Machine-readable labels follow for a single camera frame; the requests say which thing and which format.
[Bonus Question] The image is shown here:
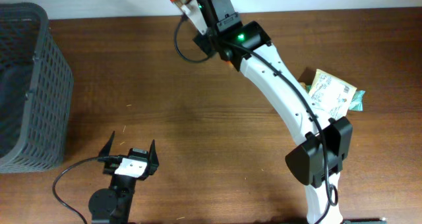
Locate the teal tissue pouch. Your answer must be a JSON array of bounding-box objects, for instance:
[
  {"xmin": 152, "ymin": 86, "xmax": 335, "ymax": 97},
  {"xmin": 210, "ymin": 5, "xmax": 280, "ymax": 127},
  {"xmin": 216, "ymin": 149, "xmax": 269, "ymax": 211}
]
[{"xmin": 349, "ymin": 90, "xmax": 365, "ymax": 111}]

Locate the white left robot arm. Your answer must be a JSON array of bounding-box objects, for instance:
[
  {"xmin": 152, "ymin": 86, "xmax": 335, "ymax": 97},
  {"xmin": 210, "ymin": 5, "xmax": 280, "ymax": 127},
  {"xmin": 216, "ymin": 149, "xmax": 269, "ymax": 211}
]
[{"xmin": 88, "ymin": 134, "xmax": 160, "ymax": 224}]

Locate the small teal tissue box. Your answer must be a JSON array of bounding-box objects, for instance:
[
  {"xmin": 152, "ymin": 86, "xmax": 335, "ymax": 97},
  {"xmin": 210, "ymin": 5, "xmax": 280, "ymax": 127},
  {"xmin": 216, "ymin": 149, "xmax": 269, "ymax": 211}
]
[{"xmin": 305, "ymin": 85, "xmax": 312, "ymax": 93}]

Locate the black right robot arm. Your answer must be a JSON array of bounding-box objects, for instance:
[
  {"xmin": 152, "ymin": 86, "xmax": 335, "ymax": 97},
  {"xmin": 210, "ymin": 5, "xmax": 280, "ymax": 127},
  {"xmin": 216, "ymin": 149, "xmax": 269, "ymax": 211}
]
[{"xmin": 171, "ymin": 0, "xmax": 353, "ymax": 223}]

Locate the grey plastic mesh basket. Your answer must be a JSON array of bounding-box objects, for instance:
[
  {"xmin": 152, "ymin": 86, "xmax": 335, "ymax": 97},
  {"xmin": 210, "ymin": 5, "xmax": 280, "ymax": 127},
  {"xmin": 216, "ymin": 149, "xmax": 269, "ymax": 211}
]
[{"xmin": 1, "ymin": 3, "xmax": 74, "ymax": 174}]

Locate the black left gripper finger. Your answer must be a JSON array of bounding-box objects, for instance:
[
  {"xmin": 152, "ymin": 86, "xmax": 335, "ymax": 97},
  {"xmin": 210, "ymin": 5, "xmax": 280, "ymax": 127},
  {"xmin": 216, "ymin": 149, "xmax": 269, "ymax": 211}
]
[
  {"xmin": 148, "ymin": 140, "xmax": 159, "ymax": 167},
  {"xmin": 98, "ymin": 131, "xmax": 115, "ymax": 157}
]

